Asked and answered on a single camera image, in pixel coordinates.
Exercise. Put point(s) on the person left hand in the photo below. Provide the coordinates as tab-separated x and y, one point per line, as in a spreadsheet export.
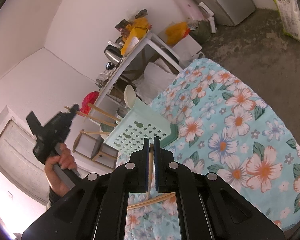
66	161

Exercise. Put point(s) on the floral blue table cover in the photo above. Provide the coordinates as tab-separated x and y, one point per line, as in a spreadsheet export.
226	128

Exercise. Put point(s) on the pink ironing board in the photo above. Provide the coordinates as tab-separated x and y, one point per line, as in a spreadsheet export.
190	10

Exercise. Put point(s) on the red plastic bag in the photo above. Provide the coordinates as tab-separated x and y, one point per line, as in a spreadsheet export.
89	99

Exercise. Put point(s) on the wooden chopstick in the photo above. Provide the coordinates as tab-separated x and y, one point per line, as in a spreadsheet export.
99	121
103	112
150	170
157	199

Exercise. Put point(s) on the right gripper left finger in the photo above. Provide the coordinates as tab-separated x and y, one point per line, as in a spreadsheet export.
96	207

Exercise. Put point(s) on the orange plastic bag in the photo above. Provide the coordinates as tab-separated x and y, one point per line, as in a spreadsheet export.
176	33

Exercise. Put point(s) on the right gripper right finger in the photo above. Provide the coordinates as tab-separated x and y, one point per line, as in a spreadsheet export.
207	206

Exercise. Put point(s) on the yellow bag on desk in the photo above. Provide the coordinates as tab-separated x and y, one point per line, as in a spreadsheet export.
136	31

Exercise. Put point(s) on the mint green utensil basket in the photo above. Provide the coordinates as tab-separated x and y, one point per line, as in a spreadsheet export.
141	122

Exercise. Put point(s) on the rice sack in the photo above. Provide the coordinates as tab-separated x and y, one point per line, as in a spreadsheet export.
290	15

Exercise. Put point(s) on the white door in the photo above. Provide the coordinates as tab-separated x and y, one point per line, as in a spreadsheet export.
19	165

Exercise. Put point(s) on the white pillow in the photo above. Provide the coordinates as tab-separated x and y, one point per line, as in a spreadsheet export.
152	82

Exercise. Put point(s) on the steel electric kettle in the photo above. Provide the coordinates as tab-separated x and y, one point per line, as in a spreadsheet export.
113	54

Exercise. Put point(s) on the white rice paddle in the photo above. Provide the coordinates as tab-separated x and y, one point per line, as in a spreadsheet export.
129	96

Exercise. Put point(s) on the white desk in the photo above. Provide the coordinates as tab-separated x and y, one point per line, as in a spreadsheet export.
131	67

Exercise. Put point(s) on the wooden chair black seat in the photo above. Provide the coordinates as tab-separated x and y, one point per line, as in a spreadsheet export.
91	145

